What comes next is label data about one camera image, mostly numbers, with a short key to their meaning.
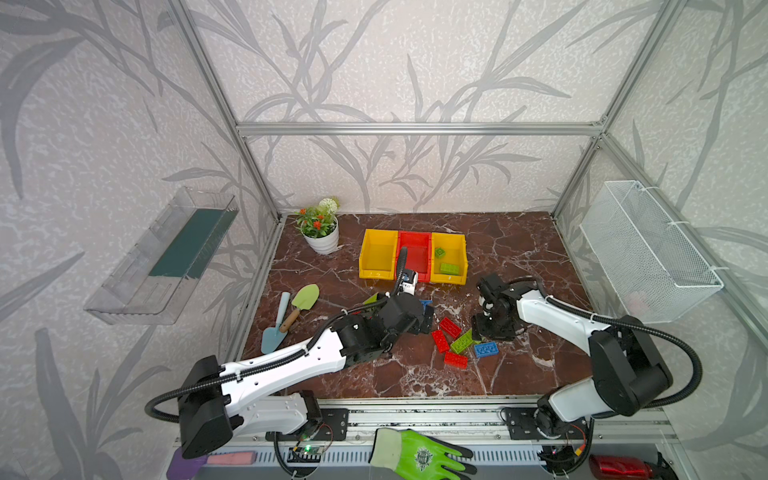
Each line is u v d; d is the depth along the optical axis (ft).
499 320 2.37
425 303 3.12
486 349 2.77
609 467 2.19
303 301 3.16
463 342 2.84
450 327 2.92
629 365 1.43
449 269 3.34
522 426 2.40
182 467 2.26
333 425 2.42
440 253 3.47
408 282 2.07
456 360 2.71
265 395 1.41
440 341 2.84
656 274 2.05
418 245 3.37
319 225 3.22
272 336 2.91
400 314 1.72
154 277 2.12
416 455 2.26
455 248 3.60
